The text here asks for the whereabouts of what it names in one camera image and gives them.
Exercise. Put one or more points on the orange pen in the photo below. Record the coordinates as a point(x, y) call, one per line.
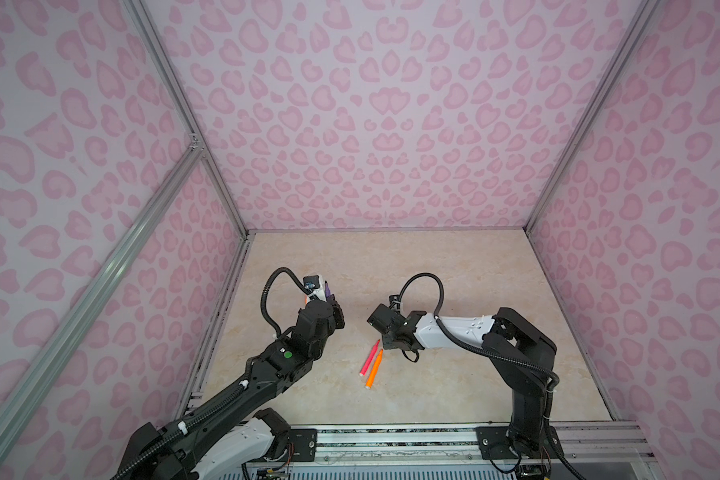
point(374, 369)

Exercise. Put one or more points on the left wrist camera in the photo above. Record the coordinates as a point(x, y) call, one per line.
point(316, 288)

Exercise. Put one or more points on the aluminium corner post right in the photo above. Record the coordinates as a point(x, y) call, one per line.
point(629, 44)

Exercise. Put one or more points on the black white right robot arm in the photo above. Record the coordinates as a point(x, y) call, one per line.
point(522, 355)

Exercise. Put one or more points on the pink pen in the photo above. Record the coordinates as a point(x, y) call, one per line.
point(369, 359)

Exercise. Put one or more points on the aluminium diagonal wall bar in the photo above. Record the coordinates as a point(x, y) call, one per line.
point(34, 385)

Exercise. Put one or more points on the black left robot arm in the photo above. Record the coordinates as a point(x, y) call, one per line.
point(232, 427)

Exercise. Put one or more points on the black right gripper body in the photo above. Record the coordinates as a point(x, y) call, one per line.
point(389, 341)

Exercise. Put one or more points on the aluminium corner post left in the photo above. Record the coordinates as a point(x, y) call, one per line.
point(143, 22)

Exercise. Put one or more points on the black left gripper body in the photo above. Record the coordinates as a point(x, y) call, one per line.
point(336, 321)

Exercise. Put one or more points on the aluminium corner post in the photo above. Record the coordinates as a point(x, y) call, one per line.
point(143, 22)
point(629, 44)

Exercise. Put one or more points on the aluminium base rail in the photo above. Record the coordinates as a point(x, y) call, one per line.
point(593, 450)

